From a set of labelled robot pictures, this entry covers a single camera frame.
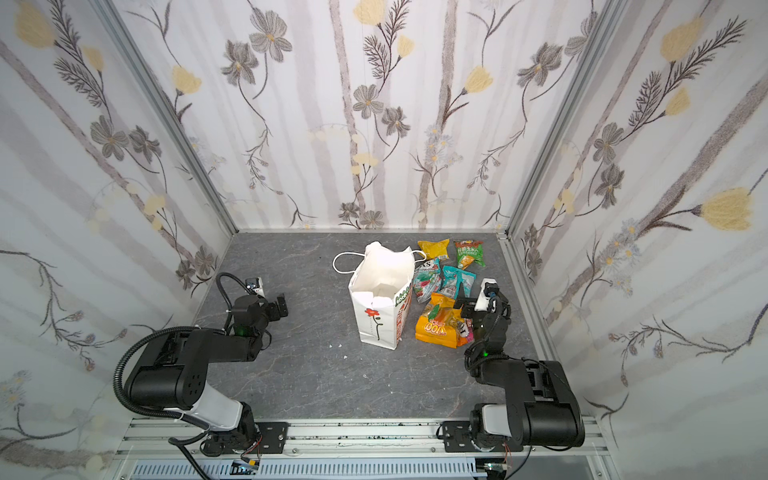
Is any teal white snack packet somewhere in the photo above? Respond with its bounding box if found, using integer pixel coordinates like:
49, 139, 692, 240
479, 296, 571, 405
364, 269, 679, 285
438, 266, 476, 299

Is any orange snack packet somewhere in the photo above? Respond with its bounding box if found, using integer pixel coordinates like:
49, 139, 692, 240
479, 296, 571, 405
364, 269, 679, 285
415, 293, 462, 349

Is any green snack packet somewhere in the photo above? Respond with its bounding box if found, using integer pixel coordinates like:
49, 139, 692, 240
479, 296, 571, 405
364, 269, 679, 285
454, 240, 485, 270

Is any yellow snack packet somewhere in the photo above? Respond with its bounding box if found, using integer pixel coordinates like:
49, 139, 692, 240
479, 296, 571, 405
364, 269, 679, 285
417, 239, 451, 260

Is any white paper bag red flower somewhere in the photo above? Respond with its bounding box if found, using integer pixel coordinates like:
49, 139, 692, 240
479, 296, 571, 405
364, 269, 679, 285
332, 241, 427, 350

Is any orange pink candy packet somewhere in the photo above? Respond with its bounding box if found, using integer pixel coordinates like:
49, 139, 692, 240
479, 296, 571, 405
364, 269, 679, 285
456, 318, 474, 347

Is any white teal candy packet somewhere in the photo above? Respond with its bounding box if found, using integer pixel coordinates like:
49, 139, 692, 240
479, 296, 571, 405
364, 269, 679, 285
412, 259, 442, 303

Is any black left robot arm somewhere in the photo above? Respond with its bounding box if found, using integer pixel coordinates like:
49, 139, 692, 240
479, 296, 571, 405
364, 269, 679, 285
113, 294, 289, 456

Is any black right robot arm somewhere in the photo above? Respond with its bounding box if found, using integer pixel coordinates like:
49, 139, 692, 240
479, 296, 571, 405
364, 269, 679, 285
464, 294, 586, 452

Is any small green circuit board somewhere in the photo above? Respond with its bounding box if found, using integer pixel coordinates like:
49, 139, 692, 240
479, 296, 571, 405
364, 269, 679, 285
230, 461, 258, 476

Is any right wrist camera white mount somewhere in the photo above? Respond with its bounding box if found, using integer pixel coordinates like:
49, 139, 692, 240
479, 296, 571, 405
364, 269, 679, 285
474, 278, 499, 312

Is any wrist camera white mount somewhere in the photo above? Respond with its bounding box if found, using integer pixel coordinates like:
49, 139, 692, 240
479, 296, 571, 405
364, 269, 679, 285
244, 277, 266, 298
474, 278, 499, 312

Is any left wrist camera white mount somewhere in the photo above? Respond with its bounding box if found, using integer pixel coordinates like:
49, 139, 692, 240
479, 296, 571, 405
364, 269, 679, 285
244, 277, 266, 298

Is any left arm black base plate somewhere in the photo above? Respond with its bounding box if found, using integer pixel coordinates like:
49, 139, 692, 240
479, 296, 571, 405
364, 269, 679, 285
201, 421, 290, 456

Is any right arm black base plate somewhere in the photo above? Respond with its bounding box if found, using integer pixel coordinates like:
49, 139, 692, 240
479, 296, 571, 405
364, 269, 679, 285
435, 420, 524, 453

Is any white slotted cable duct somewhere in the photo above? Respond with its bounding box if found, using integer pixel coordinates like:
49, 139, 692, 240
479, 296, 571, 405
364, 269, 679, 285
130, 458, 488, 480

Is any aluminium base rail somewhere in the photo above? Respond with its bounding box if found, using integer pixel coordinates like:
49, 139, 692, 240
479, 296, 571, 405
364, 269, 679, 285
106, 417, 620, 479

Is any left corner aluminium post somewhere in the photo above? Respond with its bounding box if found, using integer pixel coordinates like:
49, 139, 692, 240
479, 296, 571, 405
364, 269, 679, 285
89, 0, 239, 236

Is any corner aluminium post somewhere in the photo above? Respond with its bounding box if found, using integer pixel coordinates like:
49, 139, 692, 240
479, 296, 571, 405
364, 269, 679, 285
504, 0, 629, 239
89, 0, 239, 236

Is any right corner aluminium post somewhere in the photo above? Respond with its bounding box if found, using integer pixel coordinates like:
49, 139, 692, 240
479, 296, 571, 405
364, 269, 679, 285
504, 0, 629, 239

